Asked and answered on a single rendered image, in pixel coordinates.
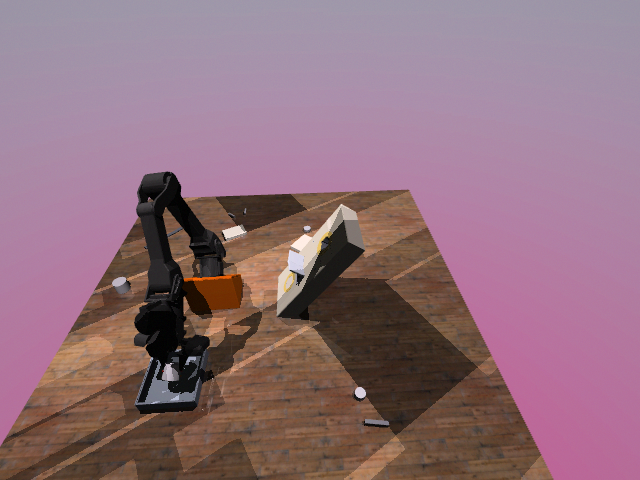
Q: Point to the dark grey rectangular bar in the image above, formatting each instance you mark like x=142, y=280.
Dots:
x=376, y=422

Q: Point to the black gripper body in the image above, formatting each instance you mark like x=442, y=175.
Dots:
x=192, y=346

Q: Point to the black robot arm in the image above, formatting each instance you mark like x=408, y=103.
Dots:
x=164, y=274

